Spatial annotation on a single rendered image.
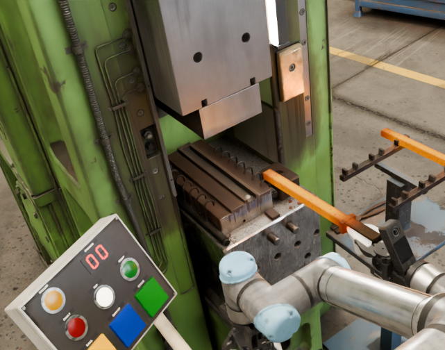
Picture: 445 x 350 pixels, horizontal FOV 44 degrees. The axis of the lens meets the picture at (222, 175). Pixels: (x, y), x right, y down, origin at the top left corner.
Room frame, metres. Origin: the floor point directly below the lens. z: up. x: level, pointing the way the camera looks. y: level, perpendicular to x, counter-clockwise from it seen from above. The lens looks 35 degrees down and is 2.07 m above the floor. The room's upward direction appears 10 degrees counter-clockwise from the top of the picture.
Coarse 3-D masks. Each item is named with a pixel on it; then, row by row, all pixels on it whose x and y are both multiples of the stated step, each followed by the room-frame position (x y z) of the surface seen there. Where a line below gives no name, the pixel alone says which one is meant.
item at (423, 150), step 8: (384, 128) 1.63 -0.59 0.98; (384, 136) 1.61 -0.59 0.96; (392, 136) 1.58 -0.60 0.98; (400, 136) 1.57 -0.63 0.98; (400, 144) 1.55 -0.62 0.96; (408, 144) 1.52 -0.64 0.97; (416, 144) 1.50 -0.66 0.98; (416, 152) 1.49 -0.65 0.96; (424, 152) 1.46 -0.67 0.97; (432, 152) 1.45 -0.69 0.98; (440, 160) 1.40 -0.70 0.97
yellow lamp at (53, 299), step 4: (48, 292) 0.90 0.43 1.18; (52, 292) 0.91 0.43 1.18; (56, 292) 0.91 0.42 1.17; (48, 296) 0.90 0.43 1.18; (52, 296) 0.90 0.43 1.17; (56, 296) 0.91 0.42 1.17; (60, 296) 0.91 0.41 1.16; (44, 300) 0.89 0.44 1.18; (48, 300) 0.89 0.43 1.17; (52, 300) 0.89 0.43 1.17; (56, 300) 0.90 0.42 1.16; (60, 300) 0.90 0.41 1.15; (48, 304) 0.88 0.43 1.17; (52, 304) 0.89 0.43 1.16; (56, 304) 0.89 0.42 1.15; (60, 304) 0.90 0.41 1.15; (48, 308) 0.88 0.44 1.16; (52, 308) 0.88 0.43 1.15; (56, 308) 0.88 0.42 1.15
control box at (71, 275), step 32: (96, 224) 1.13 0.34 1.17; (64, 256) 1.02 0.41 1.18; (96, 256) 1.02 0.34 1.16; (128, 256) 1.06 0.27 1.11; (32, 288) 0.93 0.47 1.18; (64, 288) 0.93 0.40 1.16; (96, 288) 0.96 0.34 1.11; (128, 288) 0.99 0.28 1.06; (32, 320) 0.85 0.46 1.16; (64, 320) 0.87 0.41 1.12; (96, 320) 0.90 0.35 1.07
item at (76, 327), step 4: (72, 320) 0.88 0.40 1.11; (76, 320) 0.88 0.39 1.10; (80, 320) 0.89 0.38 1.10; (72, 324) 0.87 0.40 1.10; (76, 324) 0.87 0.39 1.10; (80, 324) 0.88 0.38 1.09; (84, 324) 0.88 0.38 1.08; (68, 328) 0.86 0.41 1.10; (72, 328) 0.86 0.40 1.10; (76, 328) 0.87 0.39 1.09; (80, 328) 0.87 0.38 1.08; (84, 328) 0.88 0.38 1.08; (72, 332) 0.86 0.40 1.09; (76, 332) 0.86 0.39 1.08; (80, 332) 0.87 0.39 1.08; (72, 336) 0.85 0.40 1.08; (76, 336) 0.86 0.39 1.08; (80, 336) 0.86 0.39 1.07
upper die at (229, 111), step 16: (240, 96) 1.36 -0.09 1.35; (256, 96) 1.38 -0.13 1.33; (176, 112) 1.42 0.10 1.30; (192, 112) 1.33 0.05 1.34; (208, 112) 1.31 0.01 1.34; (224, 112) 1.33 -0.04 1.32; (240, 112) 1.35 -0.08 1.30; (256, 112) 1.38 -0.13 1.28; (192, 128) 1.34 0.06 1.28; (208, 128) 1.30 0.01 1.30; (224, 128) 1.32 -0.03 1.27
